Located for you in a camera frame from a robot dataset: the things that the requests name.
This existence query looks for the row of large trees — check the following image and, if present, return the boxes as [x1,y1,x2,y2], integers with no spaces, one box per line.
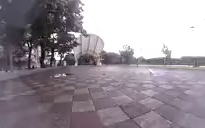
[0,0,88,72]

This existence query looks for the dark bushes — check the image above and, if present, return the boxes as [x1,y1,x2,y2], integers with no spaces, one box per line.
[99,44,136,66]

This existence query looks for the small slender tree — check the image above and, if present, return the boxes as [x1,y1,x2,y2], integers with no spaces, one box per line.
[161,43,173,66]

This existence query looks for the white shell-shaped canopy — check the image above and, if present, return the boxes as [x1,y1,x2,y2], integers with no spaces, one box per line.
[73,33,105,67]

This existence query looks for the checkered paved plaza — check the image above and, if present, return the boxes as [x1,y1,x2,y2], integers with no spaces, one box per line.
[0,64,205,128]

